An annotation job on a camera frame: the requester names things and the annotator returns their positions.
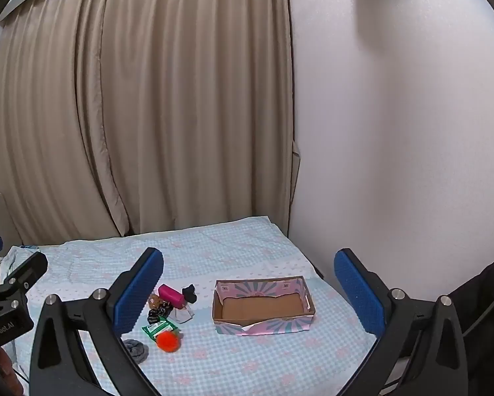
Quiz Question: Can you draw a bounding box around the grey sock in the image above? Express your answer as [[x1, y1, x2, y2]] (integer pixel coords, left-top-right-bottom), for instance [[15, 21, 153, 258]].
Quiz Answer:
[[123, 339, 149, 365]]

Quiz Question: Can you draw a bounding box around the beige curtain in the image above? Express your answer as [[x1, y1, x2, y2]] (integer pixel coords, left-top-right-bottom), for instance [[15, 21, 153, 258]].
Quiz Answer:
[[0, 0, 294, 244]]

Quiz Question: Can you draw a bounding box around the blue checkered bed blanket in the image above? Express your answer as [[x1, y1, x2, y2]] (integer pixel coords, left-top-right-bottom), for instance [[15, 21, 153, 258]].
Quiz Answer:
[[0, 214, 378, 396]]

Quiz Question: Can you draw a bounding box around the orange plush carrot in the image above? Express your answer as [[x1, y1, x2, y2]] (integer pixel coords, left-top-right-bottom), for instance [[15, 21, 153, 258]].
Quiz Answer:
[[155, 330, 181, 353]]

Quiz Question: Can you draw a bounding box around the green tissue pack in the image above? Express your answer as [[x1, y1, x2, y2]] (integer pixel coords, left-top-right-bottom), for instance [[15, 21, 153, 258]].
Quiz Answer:
[[141, 319, 179, 341]]

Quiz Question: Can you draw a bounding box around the person's left hand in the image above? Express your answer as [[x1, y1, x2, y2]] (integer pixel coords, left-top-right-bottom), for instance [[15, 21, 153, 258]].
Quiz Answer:
[[0, 348, 23, 396]]

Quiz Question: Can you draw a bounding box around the magenta cylindrical pouch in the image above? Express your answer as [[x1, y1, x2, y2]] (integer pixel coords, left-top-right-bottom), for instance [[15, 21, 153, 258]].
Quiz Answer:
[[158, 284, 186, 309]]

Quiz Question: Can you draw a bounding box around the brown bear plush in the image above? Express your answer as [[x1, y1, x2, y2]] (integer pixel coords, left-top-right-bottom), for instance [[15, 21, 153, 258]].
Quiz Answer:
[[148, 293, 163, 309]]

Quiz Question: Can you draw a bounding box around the black sock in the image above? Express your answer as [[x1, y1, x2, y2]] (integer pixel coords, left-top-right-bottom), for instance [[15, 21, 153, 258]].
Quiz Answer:
[[182, 284, 197, 304]]

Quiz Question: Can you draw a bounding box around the pink patterned cardboard box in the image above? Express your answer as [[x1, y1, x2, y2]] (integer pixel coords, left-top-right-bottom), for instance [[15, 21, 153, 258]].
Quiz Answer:
[[212, 276, 316, 336]]

